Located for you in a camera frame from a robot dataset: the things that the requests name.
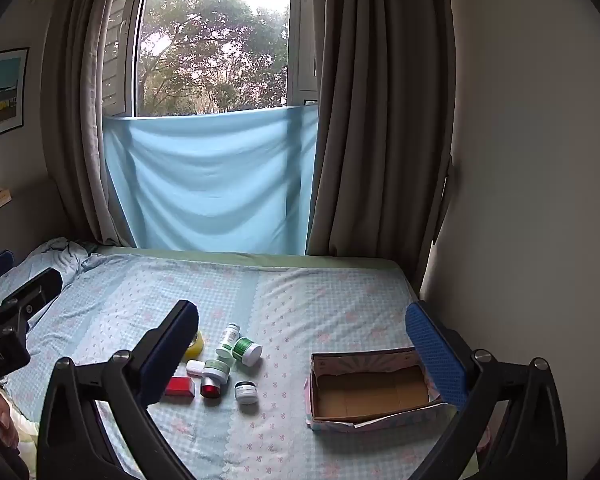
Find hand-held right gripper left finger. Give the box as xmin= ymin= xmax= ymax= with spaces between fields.
xmin=37 ymin=300 xmax=201 ymax=480

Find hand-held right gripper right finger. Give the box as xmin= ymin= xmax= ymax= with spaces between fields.
xmin=405 ymin=301 xmax=568 ymax=480

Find yellow tape roll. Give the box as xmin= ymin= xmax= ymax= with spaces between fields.
xmin=182 ymin=331 xmax=205 ymax=361

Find red box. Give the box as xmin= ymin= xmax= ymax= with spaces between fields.
xmin=164 ymin=376 xmax=196 ymax=399

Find white jar with green label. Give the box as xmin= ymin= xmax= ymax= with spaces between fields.
xmin=201 ymin=359 xmax=231 ymax=383

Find white pill bottle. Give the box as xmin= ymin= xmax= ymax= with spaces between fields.
xmin=216 ymin=323 xmax=242 ymax=358

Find patterned cardboard box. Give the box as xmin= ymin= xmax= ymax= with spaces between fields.
xmin=304 ymin=346 xmax=458 ymax=433

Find white jar with black lid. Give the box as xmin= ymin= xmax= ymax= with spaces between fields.
xmin=234 ymin=381 xmax=258 ymax=407

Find crumpled light blue quilt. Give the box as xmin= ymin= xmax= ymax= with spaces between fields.
xmin=10 ymin=239 xmax=101 ymax=286

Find white jar with green lid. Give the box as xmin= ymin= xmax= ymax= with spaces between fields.
xmin=231 ymin=337 xmax=263 ymax=367

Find floral checked bed sheet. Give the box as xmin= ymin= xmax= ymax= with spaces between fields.
xmin=0 ymin=252 xmax=481 ymax=480

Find grey curtain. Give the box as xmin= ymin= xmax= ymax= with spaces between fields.
xmin=42 ymin=0 xmax=148 ymax=246
xmin=305 ymin=0 xmax=456 ymax=261

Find light blue hanging cloth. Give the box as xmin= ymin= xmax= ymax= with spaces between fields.
xmin=102 ymin=105 xmax=321 ymax=256

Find louvered window shutter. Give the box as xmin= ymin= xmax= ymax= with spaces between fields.
xmin=102 ymin=0 xmax=133 ymax=111

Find trees outside window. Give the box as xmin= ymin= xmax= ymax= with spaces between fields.
xmin=137 ymin=0 xmax=288 ymax=113

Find wall poster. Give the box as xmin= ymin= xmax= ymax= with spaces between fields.
xmin=0 ymin=47 xmax=30 ymax=143

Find window frame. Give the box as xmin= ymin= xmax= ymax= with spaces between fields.
xmin=122 ymin=0 xmax=321 ymax=118

